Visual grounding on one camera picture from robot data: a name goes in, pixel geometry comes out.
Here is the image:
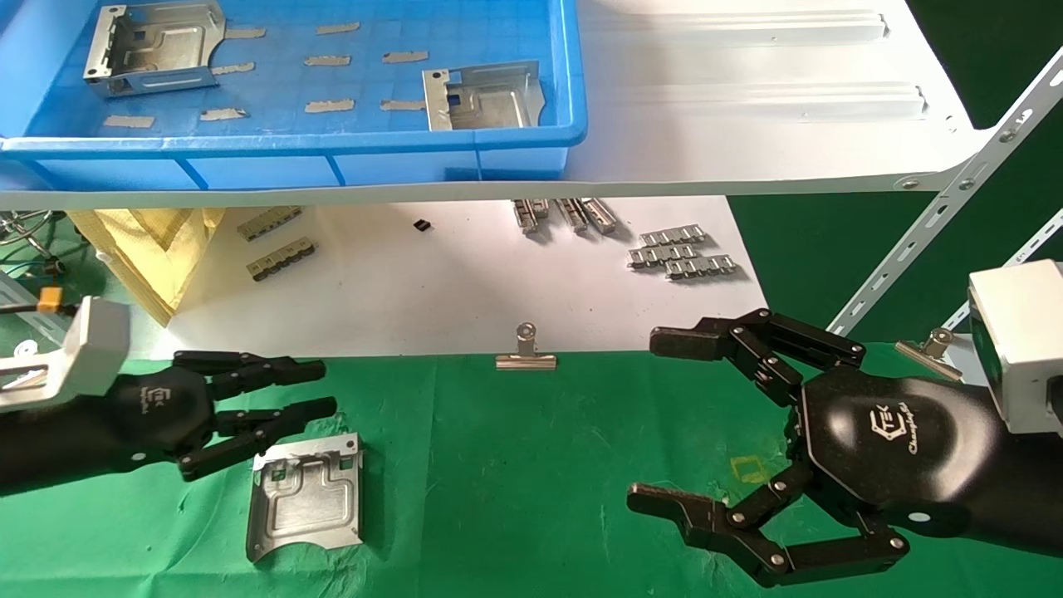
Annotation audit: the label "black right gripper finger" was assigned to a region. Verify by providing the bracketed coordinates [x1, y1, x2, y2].
[649, 309, 866, 408]
[627, 461, 910, 588]

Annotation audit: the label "blue plastic bin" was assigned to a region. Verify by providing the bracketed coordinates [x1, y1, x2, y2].
[0, 0, 588, 194]

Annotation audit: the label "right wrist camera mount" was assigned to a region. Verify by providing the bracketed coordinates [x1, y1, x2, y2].
[967, 259, 1063, 434]

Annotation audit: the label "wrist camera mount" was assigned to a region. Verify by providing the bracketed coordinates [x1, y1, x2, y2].
[0, 297, 131, 414]
[967, 259, 1063, 434]

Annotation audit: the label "silver connector strip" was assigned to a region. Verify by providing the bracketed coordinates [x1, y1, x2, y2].
[664, 255, 738, 282]
[628, 244, 698, 271]
[639, 225, 708, 248]

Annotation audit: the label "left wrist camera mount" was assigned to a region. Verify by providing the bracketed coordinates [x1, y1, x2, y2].
[0, 297, 131, 414]

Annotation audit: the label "green table cloth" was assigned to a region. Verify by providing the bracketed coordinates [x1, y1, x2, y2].
[0, 341, 1063, 598]

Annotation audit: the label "stamped sheet metal part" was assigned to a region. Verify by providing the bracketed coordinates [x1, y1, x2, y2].
[422, 61, 546, 132]
[83, 0, 227, 99]
[247, 432, 366, 564]

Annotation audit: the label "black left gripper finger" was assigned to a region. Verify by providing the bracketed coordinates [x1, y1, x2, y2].
[173, 350, 326, 401]
[179, 396, 338, 483]

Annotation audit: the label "white metal shelf rack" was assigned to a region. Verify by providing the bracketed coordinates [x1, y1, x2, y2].
[0, 0, 1063, 346]

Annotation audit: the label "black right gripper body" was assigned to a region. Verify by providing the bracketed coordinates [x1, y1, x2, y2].
[785, 365, 1063, 557]

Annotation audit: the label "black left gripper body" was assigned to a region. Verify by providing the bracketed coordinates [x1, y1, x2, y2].
[0, 365, 218, 499]

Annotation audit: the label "silver binder clip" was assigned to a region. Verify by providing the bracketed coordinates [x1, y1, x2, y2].
[496, 322, 558, 372]
[895, 328, 966, 384]

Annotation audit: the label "dark connector strip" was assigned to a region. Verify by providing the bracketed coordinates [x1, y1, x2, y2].
[237, 206, 303, 243]
[247, 238, 318, 282]

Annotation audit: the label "tangled cables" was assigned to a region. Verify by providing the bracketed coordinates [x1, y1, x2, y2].
[0, 210, 67, 279]

